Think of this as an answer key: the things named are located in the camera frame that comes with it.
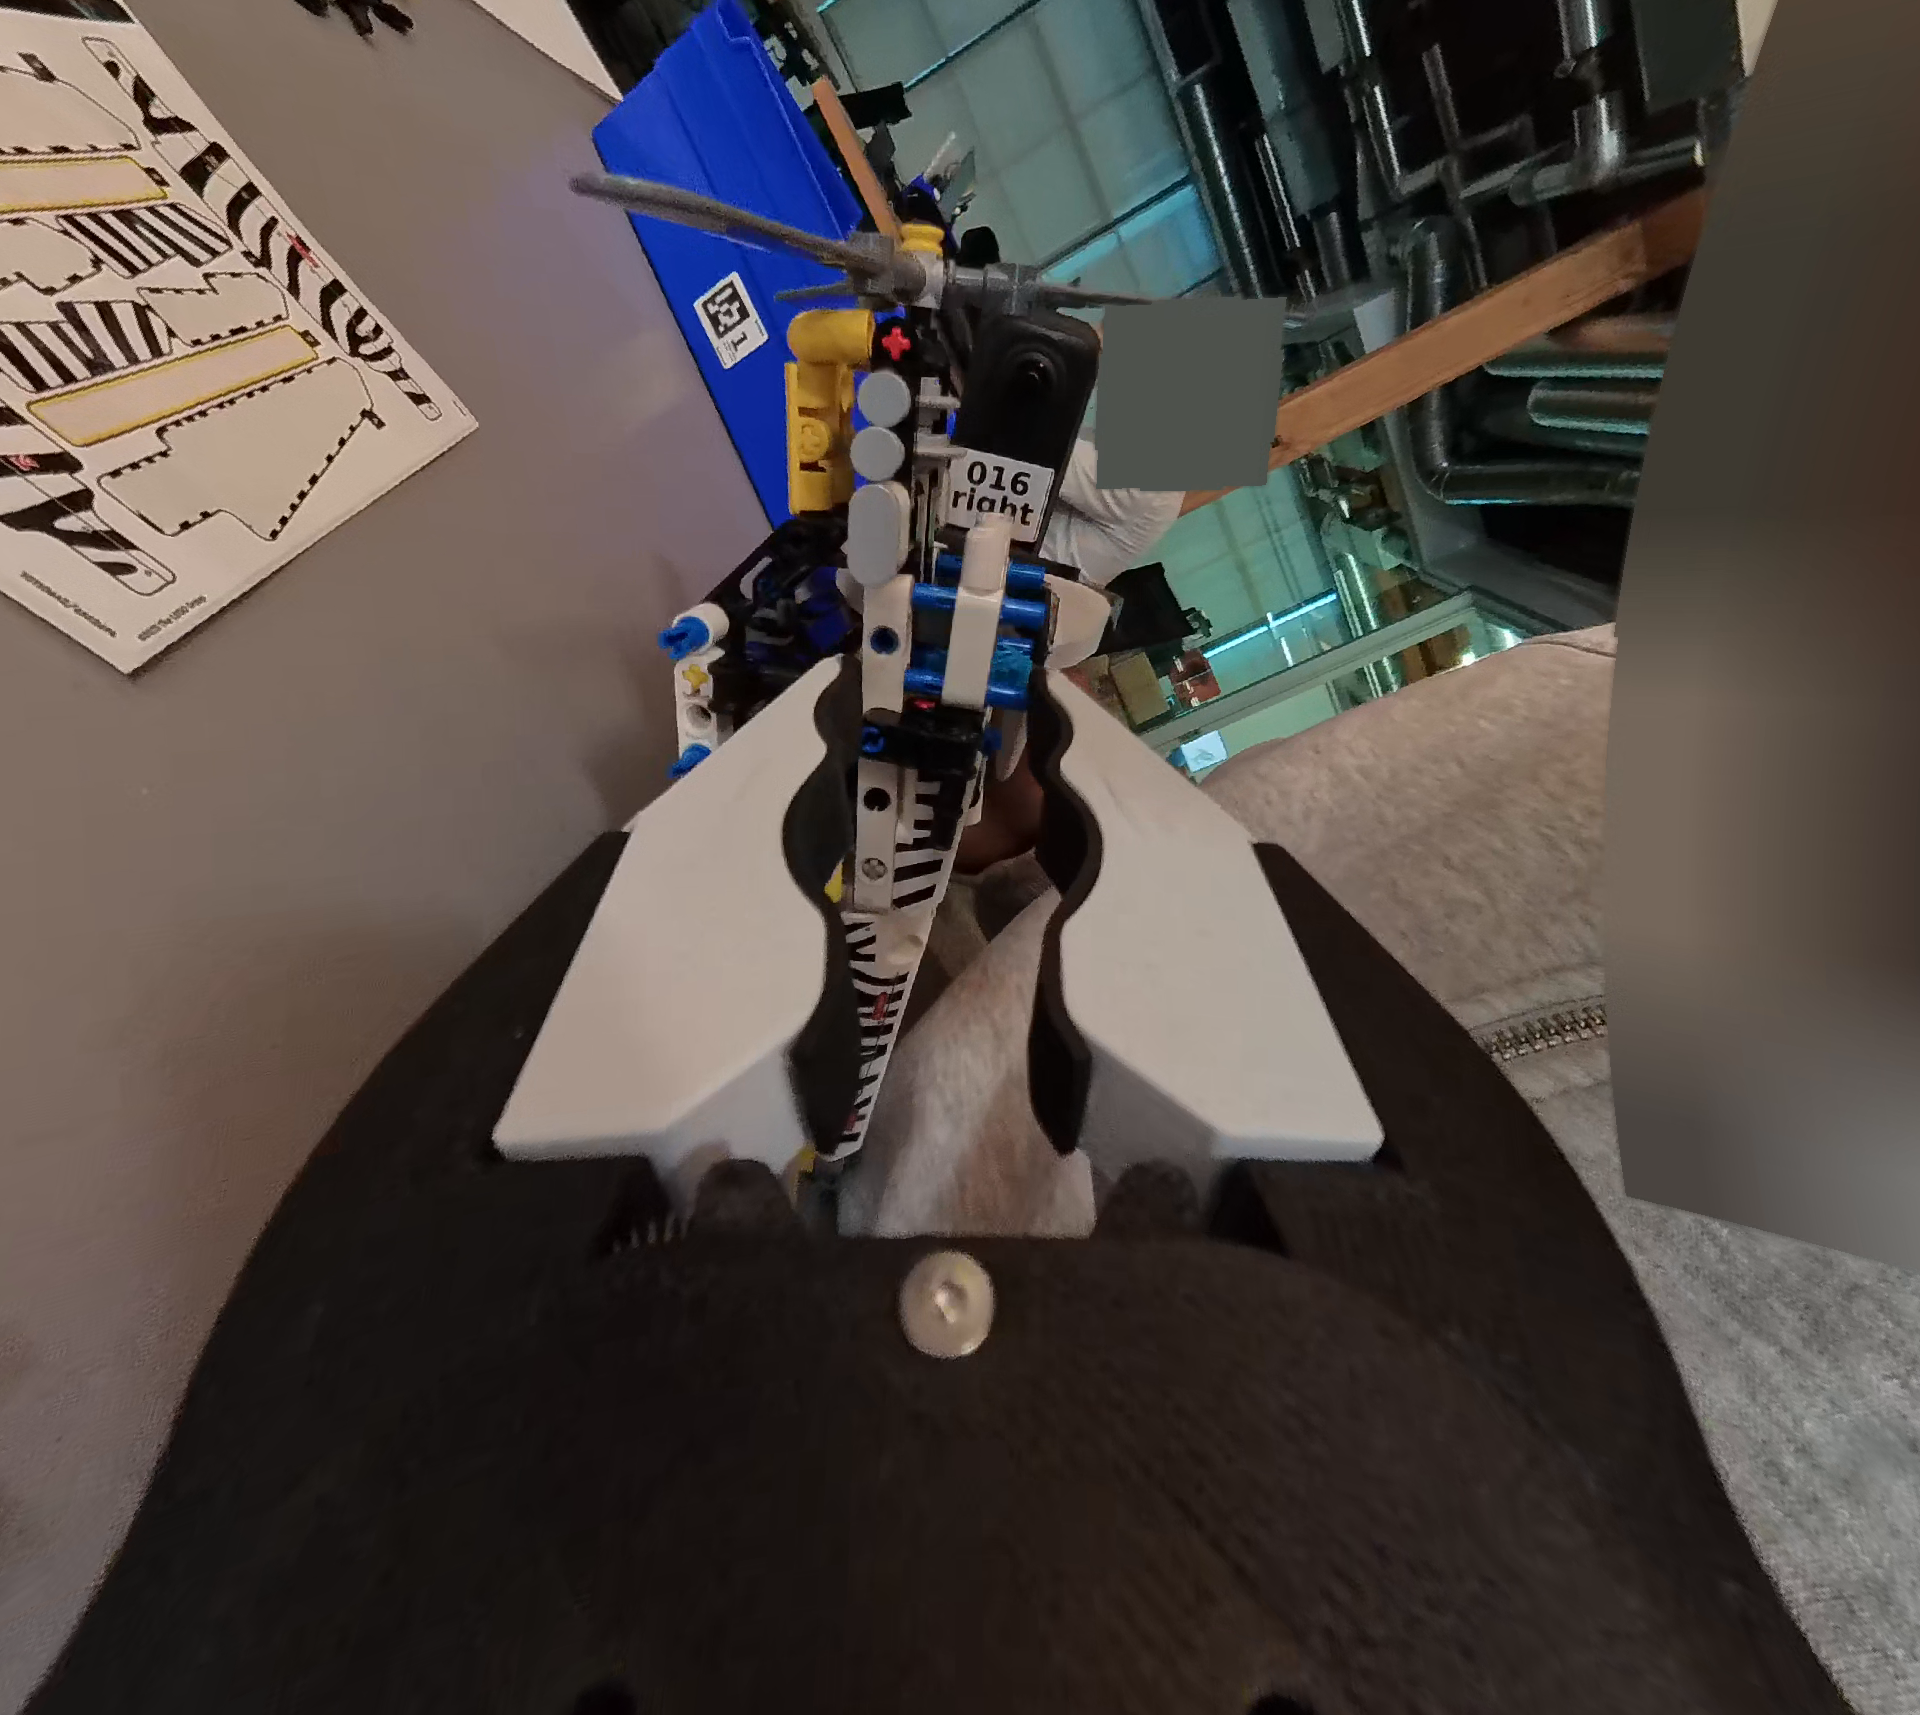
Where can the silver ventilation duct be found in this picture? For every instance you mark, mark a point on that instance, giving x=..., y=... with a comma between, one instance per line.
x=1545, y=411

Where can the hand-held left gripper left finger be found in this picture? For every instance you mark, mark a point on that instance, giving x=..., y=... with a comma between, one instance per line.
x=660, y=996

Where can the blue plastic bin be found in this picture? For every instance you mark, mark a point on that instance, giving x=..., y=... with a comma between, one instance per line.
x=707, y=185

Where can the wooden ceiling beam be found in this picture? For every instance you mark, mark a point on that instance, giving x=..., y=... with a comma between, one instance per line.
x=1500, y=320

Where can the person's right hand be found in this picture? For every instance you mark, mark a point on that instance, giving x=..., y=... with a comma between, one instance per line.
x=1006, y=824

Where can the zebra striped lego helicopter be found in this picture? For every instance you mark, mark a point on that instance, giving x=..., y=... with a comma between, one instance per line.
x=886, y=515

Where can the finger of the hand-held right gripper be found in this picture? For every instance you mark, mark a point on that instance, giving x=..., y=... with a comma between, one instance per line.
x=1083, y=620

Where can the zebra pattern sticker sheet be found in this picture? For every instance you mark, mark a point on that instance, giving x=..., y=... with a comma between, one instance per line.
x=195, y=425

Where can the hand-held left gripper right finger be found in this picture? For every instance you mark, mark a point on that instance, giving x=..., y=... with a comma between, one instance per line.
x=1214, y=996

